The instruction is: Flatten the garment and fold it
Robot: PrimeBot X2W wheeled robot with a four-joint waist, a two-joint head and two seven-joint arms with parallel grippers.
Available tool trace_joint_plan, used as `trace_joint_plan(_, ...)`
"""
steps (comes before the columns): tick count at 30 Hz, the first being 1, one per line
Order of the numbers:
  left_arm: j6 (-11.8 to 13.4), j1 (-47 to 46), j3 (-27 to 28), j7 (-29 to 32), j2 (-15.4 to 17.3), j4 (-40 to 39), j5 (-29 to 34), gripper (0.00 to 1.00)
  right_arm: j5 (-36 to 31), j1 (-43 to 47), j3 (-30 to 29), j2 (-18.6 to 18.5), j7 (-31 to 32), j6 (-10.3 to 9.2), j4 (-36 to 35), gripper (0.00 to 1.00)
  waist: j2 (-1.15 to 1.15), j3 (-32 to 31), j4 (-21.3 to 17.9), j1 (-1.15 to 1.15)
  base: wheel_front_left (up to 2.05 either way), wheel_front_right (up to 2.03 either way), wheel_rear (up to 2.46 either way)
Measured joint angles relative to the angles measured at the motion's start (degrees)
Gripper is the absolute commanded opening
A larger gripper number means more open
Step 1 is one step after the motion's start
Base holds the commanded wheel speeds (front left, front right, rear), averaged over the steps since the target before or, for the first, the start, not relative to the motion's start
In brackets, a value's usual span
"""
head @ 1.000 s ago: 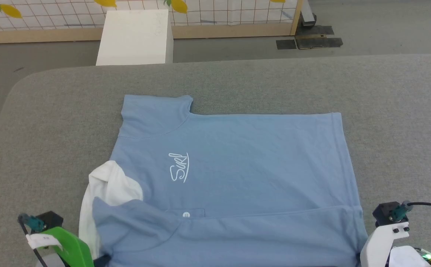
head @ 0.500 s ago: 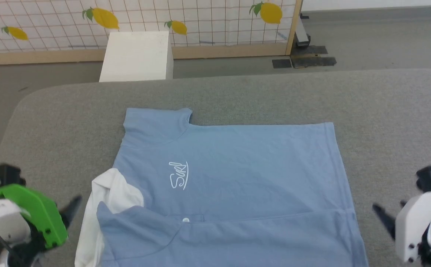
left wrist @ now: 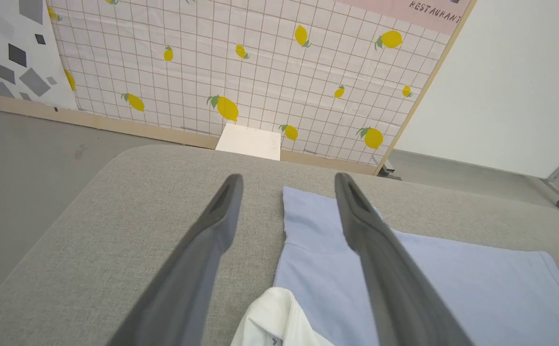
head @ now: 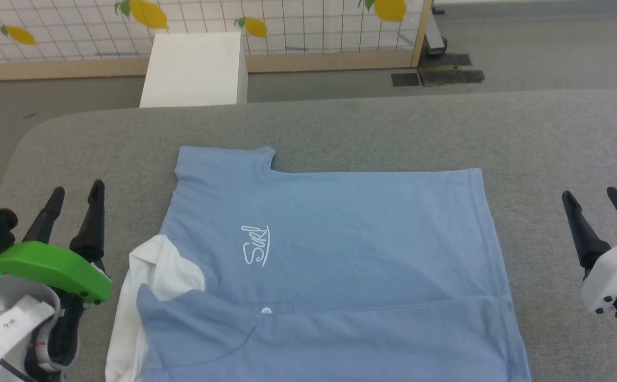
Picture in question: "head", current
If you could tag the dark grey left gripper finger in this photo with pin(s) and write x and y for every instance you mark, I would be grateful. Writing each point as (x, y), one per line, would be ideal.
(90, 228)
(45, 217)

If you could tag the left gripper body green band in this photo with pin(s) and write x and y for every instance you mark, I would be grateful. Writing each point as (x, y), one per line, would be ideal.
(43, 265)

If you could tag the light blue polo shirt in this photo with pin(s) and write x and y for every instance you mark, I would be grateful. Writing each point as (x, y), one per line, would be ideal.
(340, 254)

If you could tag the white paper label tag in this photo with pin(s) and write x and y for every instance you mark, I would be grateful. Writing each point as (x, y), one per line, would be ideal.
(11, 323)

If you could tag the lemon print partition screen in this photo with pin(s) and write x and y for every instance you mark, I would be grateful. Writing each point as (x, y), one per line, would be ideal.
(75, 48)

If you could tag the white rectangular box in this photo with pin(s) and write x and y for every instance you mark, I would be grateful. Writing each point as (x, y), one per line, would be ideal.
(194, 69)

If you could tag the large dark floor mat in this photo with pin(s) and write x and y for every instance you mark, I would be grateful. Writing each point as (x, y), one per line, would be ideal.
(451, 74)

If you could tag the small dark floor mat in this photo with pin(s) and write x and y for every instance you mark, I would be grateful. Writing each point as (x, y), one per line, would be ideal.
(405, 79)

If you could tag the grey metal partition foot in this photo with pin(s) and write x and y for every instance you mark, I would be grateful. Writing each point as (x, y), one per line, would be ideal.
(434, 37)

